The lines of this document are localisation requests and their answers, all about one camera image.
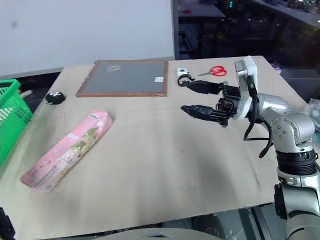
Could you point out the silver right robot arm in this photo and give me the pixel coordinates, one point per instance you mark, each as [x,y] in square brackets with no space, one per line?
[292,130]

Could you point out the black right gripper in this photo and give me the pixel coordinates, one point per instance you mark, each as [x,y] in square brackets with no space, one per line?
[229,100]

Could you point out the wood framed chalkboard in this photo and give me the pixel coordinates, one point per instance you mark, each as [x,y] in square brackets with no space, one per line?
[125,77]

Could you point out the dark rounded robot body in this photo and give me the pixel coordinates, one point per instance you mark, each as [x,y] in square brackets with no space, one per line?
[152,233]

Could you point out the green plastic basket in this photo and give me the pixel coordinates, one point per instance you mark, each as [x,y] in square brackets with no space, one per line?
[11,115]

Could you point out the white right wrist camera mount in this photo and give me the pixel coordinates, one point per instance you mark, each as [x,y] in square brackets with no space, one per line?
[246,82]

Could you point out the black round tape measure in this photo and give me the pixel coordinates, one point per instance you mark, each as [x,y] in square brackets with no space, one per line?
[55,97]

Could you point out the pink long snack box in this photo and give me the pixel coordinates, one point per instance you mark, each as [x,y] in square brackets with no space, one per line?
[68,147]

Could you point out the clear crumpled plastic bag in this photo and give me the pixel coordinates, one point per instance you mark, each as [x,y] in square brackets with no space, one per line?
[313,112]

